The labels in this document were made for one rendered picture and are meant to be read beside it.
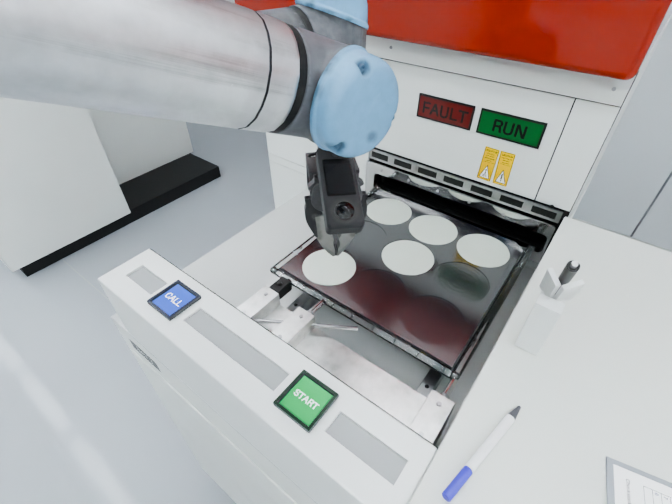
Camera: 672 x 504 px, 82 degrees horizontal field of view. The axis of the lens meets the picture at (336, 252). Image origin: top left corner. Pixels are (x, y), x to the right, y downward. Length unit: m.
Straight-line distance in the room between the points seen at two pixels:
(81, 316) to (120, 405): 0.56
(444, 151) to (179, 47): 0.70
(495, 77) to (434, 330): 0.45
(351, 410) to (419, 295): 0.27
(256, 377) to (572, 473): 0.36
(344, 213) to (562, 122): 0.46
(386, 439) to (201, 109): 0.38
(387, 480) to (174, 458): 1.19
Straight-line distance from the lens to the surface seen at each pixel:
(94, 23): 0.23
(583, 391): 0.58
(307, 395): 0.50
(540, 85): 0.78
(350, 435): 0.48
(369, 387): 0.60
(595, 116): 0.78
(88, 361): 1.96
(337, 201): 0.47
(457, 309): 0.69
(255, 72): 0.26
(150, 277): 0.69
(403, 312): 0.66
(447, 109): 0.84
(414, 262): 0.75
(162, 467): 1.59
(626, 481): 0.54
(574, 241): 0.80
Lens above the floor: 1.40
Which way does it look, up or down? 41 degrees down
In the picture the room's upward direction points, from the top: straight up
